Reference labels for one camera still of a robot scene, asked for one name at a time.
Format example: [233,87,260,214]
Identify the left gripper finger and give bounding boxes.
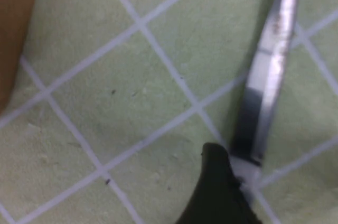
[174,142,265,224]

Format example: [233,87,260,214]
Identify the red-handled scissors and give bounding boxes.
[229,0,304,167]

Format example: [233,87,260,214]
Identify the open brown cardboard box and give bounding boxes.
[0,0,42,115]

